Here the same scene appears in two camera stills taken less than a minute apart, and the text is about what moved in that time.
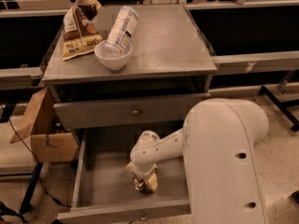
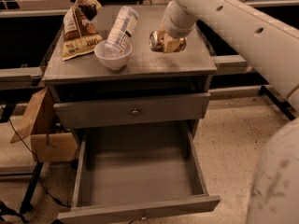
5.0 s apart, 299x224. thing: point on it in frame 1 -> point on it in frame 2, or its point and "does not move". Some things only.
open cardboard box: (51, 139) does not move
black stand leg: (27, 199) does not move
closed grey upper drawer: (126, 112) does not move
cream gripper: (145, 171) -> (175, 29)
